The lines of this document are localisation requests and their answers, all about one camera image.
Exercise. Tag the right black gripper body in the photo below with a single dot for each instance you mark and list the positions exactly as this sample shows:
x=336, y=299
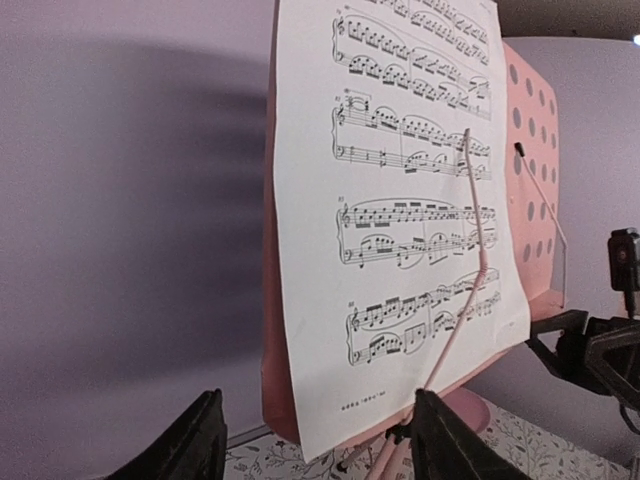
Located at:
x=570, y=351

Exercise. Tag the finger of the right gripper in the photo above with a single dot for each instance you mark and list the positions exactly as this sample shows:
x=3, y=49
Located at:
x=612, y=355
x=554, y=324

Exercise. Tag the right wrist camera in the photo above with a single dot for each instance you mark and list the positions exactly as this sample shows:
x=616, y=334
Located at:
x=623, y=254

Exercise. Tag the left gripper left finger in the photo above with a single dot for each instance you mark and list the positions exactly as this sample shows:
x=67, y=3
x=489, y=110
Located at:
x=192, y=447

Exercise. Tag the sheet music paper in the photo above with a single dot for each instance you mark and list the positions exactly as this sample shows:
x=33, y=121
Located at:
x=397, y=261

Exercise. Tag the pink music stand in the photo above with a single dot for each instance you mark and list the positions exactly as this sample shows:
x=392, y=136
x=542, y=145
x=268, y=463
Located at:
x=531, y=185

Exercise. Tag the pink plate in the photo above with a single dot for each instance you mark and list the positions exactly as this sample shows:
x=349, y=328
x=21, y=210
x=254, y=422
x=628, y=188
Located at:
x=470, y=407

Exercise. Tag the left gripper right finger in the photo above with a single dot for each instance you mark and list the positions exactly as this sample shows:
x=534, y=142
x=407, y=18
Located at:
x=444, y=447

